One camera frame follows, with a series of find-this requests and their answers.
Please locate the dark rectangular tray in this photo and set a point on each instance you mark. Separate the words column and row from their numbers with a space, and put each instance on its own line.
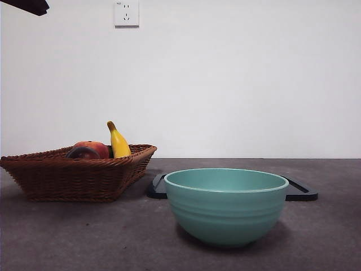
column 156, row 192

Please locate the white wall socket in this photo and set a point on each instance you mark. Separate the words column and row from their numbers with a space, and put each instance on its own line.
column 127, row 14

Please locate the red yellow apple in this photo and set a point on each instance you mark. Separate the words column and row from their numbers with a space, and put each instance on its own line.
column 100, row 149

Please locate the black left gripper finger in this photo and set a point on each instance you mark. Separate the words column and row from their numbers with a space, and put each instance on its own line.
column 25, row 5

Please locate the yellow banana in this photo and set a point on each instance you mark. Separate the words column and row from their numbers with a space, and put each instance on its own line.
column 119, row 144

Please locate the brown wicker basket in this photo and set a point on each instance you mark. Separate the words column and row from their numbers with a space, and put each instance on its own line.
column 70, row 180

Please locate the dark red plum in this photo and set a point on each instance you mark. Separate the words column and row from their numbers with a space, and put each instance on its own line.
column 81, row 153

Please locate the teal ribbed bowl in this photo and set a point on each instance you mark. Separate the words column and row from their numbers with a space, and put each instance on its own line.
column 225, row 214

